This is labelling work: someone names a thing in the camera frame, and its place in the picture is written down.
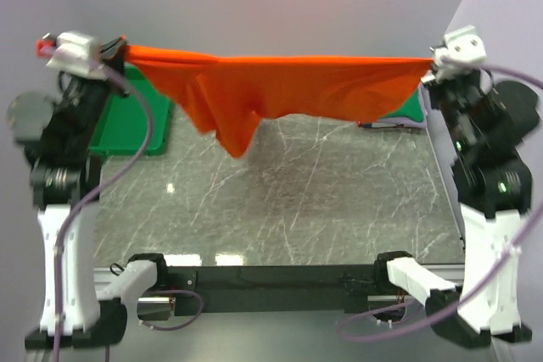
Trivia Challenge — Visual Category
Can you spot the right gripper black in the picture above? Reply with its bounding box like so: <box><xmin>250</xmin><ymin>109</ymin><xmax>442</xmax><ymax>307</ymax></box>
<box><xmin>424</xmin><ymin>61</ymin><xmax>485</xmax><ymax>154</ymax></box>

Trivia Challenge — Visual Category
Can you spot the orange t shirt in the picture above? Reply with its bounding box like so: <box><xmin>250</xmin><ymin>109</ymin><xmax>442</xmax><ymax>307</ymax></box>
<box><xmin>126</xmin><ymin>45</ymin><xmax>431</xmax><ymax>158</ymax></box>

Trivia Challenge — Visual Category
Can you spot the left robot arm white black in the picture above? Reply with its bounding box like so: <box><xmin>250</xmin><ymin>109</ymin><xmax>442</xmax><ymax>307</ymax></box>
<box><xmin>7</xmin><ymin>32</ymin><xmax>170</xmax><ymax>352</ymax></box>

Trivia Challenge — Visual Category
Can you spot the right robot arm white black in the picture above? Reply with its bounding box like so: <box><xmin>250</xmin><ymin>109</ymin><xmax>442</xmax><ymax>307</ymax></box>
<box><xmin>372</xmin><ymin>70</ymin><xmax>540</xmax><ymax>348</ymax></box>

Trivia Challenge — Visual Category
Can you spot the green folded t shirt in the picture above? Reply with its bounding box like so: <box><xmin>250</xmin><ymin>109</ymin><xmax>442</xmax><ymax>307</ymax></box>
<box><xmin>381</xmin><ymin>88</ymin><xmax>426</xmax><ymax>122</ymax></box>

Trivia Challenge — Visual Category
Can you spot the green plastic bin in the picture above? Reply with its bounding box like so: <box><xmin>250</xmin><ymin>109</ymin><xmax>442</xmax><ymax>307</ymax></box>
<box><xmin>90</xmin><ymin>65</ymin><xmax>173</xmax><ymax>157</ymax></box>

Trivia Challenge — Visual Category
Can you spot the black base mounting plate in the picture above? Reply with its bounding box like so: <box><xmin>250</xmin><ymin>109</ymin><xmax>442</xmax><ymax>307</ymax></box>
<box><xmin>167</xmin><ymin>265</ymin><xmax>400</xmax><ymax>314</ymax></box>

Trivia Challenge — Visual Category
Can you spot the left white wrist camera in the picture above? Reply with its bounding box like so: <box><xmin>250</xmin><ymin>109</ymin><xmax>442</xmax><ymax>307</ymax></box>
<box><xmin>36</xmin><ymin>31</ymin><xmax>107</xmax><ymax>81</ymax></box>

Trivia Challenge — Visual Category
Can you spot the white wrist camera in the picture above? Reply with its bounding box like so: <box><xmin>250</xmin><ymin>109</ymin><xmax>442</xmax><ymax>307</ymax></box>
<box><xmin>36</xmin><ymin>31</ymin><xmax>107</xmax><ymax>81</ymax></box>
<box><xmin>431</xmin><ymin>25</ymin><xmax>487</xmax><ymax>82</ymax></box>

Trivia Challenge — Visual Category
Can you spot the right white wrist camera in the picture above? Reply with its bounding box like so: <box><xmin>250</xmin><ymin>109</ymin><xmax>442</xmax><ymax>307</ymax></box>
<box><xmin>431</xmin><ymin>25</ymin><xmax>487</xmax><ymax>82</ymax></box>

